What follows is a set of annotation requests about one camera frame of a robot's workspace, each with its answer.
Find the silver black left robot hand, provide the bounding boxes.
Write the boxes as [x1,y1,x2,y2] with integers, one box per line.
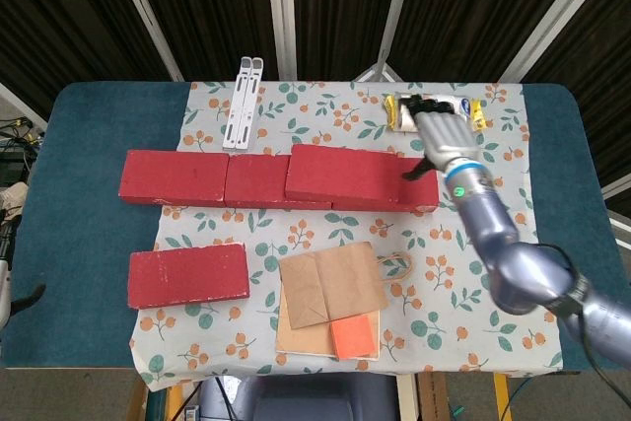
[0,216,47,338]

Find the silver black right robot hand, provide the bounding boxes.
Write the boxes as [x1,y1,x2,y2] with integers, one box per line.
[396,93,483,181]

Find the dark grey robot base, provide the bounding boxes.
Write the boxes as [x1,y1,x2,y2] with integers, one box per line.
[199,372,399,421]

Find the red brick row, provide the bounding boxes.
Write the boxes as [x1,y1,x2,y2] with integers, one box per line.
[331,157,440,215]

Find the pack of white bag rolls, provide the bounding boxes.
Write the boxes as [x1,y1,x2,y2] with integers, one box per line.
[383,92,489,136]

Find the white shoe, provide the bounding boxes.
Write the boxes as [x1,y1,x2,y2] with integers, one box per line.
[0,181,29,219]

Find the floral patterned tablecloth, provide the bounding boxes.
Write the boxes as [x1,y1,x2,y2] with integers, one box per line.
[128,80,564,392]

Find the blue felt table cover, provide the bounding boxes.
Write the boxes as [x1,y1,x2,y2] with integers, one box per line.
[0,81,623,372]

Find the green table leg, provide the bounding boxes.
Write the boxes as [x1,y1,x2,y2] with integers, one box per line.
[142,384,172,421]

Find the white folding laptop stand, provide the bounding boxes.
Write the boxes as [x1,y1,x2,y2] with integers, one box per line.
[221,55,265,152]

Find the orange foam cube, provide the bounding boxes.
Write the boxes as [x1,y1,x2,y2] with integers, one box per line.
[329,316,376,361]

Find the light brown flat board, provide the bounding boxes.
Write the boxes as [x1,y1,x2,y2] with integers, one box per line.
[274,300,382,361]

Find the brown cardboard box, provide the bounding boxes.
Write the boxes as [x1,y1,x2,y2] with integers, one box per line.
[416,372,451,421]

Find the white partition frame post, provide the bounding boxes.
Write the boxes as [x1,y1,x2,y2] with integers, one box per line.
[354,0,420,83]
[264,0,297,81]
[497,0,610,85]
[106,0,186,82]

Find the tangled floor cables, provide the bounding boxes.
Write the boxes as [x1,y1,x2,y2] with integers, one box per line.
[0,114,46,159]

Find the brown paper bag with handle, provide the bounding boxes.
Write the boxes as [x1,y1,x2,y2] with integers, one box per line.
[278,241,413,331]

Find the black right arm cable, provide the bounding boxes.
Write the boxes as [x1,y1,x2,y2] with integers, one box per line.
[535,242,631,421]

